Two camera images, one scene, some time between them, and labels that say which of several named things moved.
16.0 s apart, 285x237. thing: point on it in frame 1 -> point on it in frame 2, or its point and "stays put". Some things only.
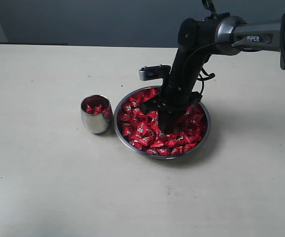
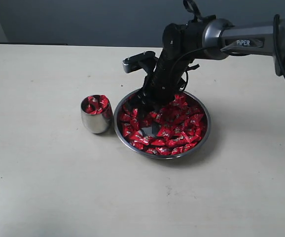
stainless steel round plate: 140,131 stays put
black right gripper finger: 167,119 -> 143,112
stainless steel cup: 96,113 stays put
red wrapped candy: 179,140 stays put
